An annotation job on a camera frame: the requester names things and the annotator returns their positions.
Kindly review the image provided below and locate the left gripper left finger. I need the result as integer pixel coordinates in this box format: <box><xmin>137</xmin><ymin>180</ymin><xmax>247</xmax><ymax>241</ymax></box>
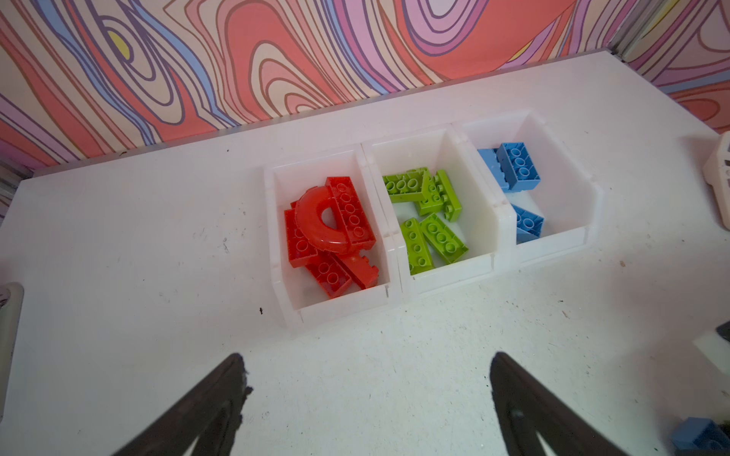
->
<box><xmin>116</xmin><ymin>353</ymin><xmax>253</xmax><ymax>455</ymax></box>

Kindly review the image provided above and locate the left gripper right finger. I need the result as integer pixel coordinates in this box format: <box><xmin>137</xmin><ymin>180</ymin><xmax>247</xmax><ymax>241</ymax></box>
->
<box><xmin>490</xmin><ymin>351</ymin><xmax>625</xmax><ymax>455</ymax></box>

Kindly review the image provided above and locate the green lego brick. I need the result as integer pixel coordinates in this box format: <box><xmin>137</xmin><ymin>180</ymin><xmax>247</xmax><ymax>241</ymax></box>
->
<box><xmin>400</xmin><ymin>218</ymin><xmax>435</xmax><ymax>276</ymax></box>
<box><xmin>383</xmin><ymin>167</ymin><xmax>429</xmax><ymax>203</ymax></box>
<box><xmin>419</xmin><ymin>214</ymin><xmax>469</xmax><ymax>264</ymax></box>
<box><xmin>416</xmin><ymin>172</ymin><xmax>445</xmax><ymax>218</ymax></box>
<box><xmin>435</xmin><ymin>169</ymin><xmax>463</xmax><ymax>222</ymax></box>

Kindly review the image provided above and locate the blue lego brick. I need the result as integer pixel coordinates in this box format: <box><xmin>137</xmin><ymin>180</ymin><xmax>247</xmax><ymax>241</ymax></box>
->
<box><xmin>496</xmin><ymin>142</ymin><xmax>541</xmax><ymax>193</ymax></box>
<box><xmin>477</xmin><ymin>148</ymin><xmax>509</xmax><ymax>193</ymax></box>
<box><xmin>670</xmin><ymin>417</ymin><xmax>729</xmax><ymax>456</ymax></box>
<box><xmin>513</xmin><ymin>205</ymin><xmax>545</xmax><ymax>244</ymax></box>

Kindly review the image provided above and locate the red lego brick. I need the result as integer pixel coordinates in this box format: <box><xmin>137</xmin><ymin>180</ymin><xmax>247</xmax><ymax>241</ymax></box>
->
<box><xmin>336</xmin><ymin>253</ymin><xmax>379</xmax><ymax>290</ymax></box>
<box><xmin>306</xmin><ymin>252</ymin><xmax>354</xmax><ymax>298</ymax></box>
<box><xmin>284</xmin><ymin>209</ymin><xmax>319</xmax><ymax>268</ymax></box>
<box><xmin>325</xmin><ymin>177</ymin><xmax>376</xmax><ymax>251</ymax></box>

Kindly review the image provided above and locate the red arch lego piece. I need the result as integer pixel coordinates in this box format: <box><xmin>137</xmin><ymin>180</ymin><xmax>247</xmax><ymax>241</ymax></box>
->
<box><xmin>295</xmin><ymin>186</ymin><xmax>355</xmax><ymax>254</ymax></box>

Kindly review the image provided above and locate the blue lego brick top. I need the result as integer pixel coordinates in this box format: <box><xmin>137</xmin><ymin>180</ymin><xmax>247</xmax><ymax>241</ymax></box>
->
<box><xmin>477</xmin><ymin>148</ymin><xmax>509</xmax><ymax>193</ymax></box>

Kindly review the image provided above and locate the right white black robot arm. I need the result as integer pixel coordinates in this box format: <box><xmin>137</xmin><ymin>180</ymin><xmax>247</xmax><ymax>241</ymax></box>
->
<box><xmin>693</xmin><ymin>321</ymin><xmax>730</xmax><ymax>375</ymax></box>

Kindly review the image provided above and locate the white three-compartment bin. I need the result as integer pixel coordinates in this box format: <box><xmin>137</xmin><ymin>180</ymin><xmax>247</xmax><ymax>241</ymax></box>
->
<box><xmin>264</xmin><ymin>110</ymin><xmax>602</xmax><ymax>329</ymax></box>

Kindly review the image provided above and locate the white black remote device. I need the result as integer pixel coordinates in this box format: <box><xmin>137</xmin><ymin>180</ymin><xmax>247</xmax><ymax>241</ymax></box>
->
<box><xmin>0</xmin><ymin>282</ymin><xmax>24</xmax><ymax>417</ymax></box>

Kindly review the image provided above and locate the white pink calculator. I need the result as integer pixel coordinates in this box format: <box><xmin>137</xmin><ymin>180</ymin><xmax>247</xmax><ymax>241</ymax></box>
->
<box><xmin>703</xmin><ymin>131</ymin><xmax>730</xmax><ymax>230</ymax></box>

